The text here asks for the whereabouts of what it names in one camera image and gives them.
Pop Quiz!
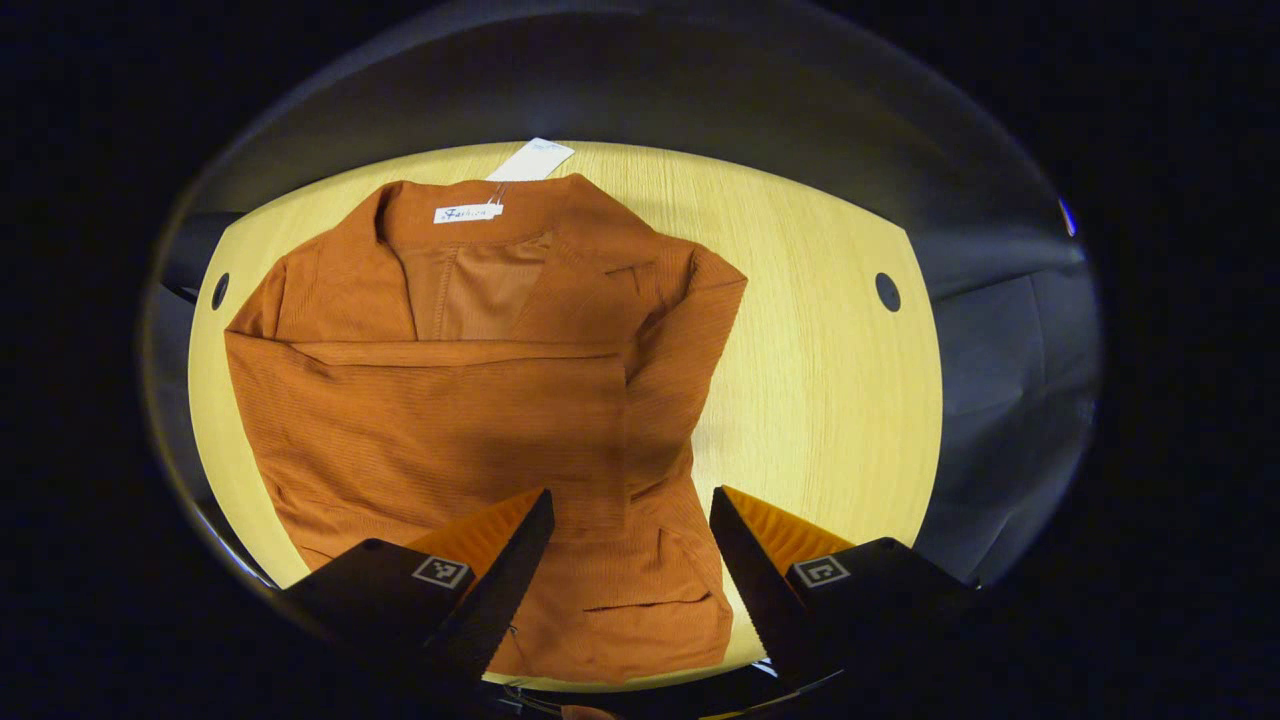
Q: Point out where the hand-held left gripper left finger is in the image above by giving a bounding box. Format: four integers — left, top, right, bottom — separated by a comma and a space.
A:
280, 488, 556, 686

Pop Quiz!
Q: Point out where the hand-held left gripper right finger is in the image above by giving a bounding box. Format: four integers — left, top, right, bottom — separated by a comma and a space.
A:
708, 485, 976, 691

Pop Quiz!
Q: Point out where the orange corduroy jacket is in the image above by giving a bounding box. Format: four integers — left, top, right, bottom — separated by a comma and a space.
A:
224, 173, 749, 686

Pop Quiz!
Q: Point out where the white paper hang tag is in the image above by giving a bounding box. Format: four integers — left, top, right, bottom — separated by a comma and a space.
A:
486, 138, 577, 183

